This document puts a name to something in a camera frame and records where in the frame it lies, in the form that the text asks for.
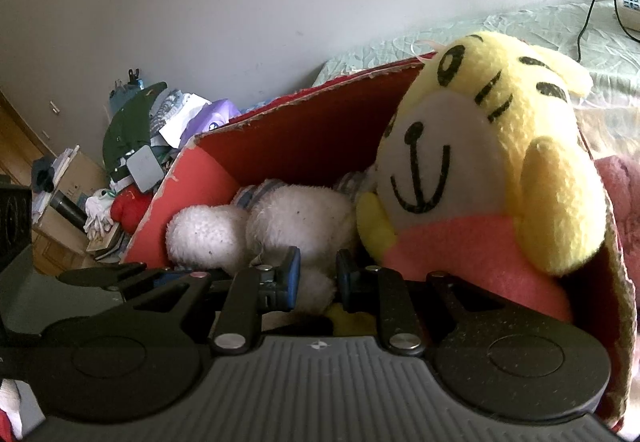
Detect white power strip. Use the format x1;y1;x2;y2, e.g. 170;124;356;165
614;0;640;31

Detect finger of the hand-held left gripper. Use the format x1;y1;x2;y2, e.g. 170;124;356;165
56;262;201;293

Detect black cylinder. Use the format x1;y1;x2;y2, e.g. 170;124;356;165
49;191;90;229

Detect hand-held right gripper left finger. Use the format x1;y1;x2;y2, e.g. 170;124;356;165
122;246;302;357

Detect white cloth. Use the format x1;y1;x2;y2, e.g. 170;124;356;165
84;189;118;237

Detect white papers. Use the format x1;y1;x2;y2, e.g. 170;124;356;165
150;92;211;147

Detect red cardboard box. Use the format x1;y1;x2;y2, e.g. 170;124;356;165
120;54;636;433

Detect wooden door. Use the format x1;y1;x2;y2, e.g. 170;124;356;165
0;89;53;185

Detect grey square device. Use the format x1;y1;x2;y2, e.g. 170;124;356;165
125;145;164;193

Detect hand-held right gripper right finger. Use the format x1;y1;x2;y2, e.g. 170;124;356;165
335;248;508;357

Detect brown cardboard box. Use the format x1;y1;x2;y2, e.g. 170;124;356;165
32;149;108;267

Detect teal item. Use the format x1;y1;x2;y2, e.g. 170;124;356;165
110;68;146;100

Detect white plush rabbit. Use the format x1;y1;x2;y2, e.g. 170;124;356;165
165;169;373;317

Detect pink plush toy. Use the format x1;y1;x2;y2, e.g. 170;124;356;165
595;156;640;247

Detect red soft item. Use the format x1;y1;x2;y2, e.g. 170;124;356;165
111;189;152;233

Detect yellow tiger plush toy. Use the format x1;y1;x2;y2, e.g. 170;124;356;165
325;32;608;338

